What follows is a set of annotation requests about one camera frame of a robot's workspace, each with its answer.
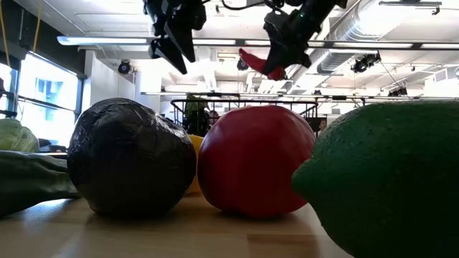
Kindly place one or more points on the long red pepper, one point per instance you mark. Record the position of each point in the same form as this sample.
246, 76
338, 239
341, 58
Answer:
252, 61

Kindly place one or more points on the black ceiling spotlight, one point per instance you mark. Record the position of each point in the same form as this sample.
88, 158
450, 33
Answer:
398, 91
124, 67
365, 61
242, 65

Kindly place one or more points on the long ceiling light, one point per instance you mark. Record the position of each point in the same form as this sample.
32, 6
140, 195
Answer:
104, 40

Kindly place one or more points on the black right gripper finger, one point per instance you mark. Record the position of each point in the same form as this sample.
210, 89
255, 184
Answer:
278, 57

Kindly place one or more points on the yellow lemon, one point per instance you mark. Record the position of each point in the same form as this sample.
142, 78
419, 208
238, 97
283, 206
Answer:
196, 161

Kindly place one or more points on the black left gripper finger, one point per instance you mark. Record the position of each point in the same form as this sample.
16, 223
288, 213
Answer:
166, 52
186, 36

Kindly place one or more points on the red tomato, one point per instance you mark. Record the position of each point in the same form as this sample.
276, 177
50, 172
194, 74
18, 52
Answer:
256, 161

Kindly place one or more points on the silver ventilation duct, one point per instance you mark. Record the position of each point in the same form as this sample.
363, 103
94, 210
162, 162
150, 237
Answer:
333, 62

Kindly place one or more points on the light green cabbage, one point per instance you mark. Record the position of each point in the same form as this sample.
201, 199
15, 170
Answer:
16, 138

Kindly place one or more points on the green lime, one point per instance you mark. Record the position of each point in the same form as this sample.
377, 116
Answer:
387, 179

